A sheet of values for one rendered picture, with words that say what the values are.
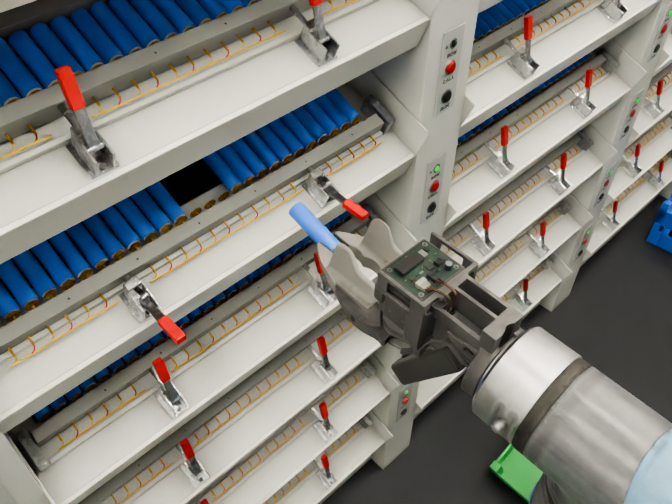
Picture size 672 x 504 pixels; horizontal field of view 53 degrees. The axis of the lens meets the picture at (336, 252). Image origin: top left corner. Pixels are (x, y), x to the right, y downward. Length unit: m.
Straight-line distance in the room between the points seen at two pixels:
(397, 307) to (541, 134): 0.83
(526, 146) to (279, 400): 0.65
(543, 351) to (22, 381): 0.50
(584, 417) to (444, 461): 1.21
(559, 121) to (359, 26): 0.69
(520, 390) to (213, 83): 0.41
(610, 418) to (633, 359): 1.50
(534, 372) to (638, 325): 1.58
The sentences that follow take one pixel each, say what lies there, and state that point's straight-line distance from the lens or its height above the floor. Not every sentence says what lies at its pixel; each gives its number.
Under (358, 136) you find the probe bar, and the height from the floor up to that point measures 0.99.
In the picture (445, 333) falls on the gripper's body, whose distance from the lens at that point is 0.59.
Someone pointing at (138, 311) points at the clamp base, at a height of 0.96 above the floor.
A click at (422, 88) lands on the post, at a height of 1.05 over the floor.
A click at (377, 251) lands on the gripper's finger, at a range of 0.66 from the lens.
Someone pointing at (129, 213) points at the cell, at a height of 1.01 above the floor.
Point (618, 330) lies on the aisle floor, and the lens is 2.08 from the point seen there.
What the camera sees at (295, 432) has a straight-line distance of 1.33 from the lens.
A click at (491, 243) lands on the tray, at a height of 0.57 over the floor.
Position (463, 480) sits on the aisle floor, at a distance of 1.72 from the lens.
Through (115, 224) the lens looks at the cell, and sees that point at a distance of 0.80.
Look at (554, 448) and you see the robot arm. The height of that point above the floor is 1.07.
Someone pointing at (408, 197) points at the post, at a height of 0.86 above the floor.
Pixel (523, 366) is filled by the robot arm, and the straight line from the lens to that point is 0.54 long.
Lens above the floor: 1.53
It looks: 46 degrees down
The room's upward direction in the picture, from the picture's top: straight up
